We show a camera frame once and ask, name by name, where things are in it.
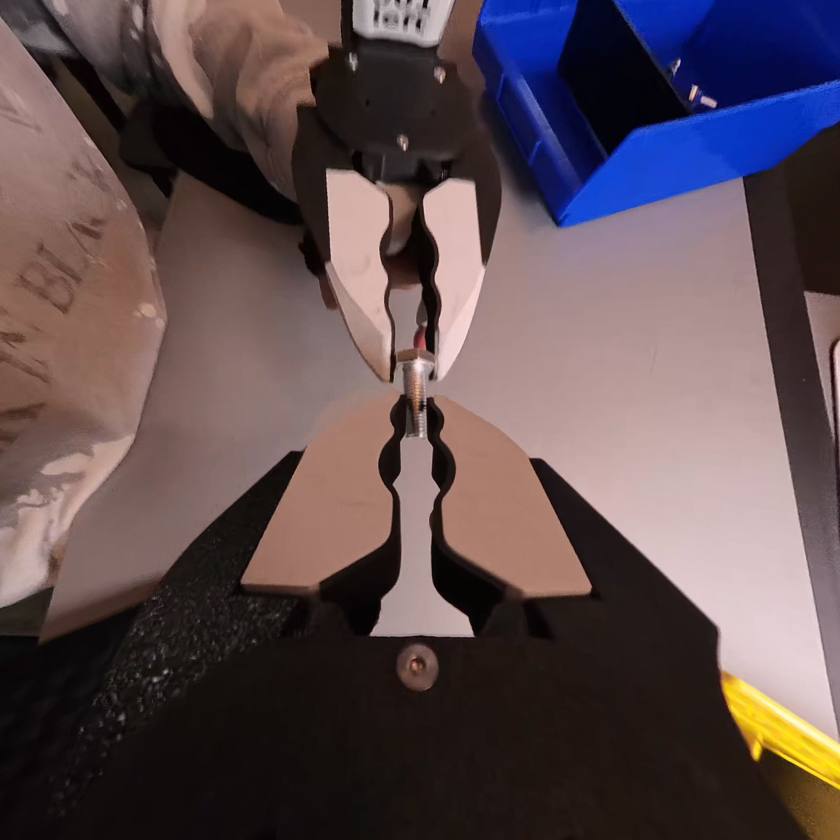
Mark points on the black flat mat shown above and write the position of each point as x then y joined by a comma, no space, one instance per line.
814,216

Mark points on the black bin divider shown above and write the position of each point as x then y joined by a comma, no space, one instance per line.
617,85

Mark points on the blue plastic bin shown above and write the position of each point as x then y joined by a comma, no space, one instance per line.
656,164

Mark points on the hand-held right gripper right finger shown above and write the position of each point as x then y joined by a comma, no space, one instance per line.
505,525

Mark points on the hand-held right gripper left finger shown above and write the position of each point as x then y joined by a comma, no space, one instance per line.
328,518

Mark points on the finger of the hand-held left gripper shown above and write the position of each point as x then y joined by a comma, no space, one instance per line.
354,249
459,262

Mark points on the person's left forearm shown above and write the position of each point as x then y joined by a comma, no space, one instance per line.
229,65

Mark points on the large yellow plastic bin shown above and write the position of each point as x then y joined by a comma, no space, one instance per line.
787,735

